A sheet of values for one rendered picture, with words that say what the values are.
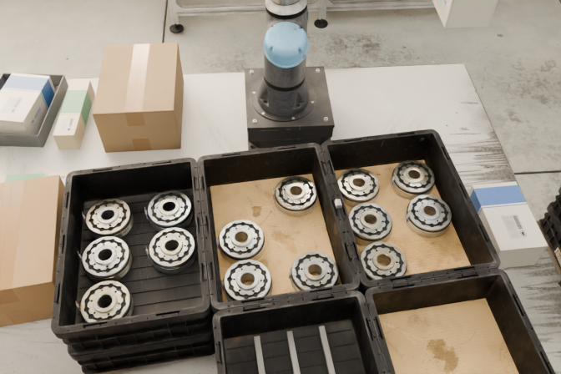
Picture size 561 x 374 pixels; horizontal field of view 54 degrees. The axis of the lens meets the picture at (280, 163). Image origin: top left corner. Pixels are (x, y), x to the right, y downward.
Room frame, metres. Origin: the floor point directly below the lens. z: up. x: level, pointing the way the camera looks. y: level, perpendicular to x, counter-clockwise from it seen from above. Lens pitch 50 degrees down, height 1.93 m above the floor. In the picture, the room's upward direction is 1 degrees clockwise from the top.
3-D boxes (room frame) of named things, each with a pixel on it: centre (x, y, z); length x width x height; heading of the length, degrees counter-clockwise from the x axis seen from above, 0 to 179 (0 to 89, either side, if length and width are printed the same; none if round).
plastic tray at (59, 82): (1.22, 0.80, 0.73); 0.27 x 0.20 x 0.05; 179
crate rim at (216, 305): (0.70, 0.02, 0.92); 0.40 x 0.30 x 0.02; 11
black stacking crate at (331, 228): (0.70, 0.02, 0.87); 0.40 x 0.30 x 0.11; 11
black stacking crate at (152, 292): (0.64, 0.31, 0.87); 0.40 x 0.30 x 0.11; 11
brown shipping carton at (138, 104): (1.23, 0.42, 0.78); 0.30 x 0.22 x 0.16; 6
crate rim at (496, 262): (0.75, -0.28, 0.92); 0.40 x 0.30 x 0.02; 11
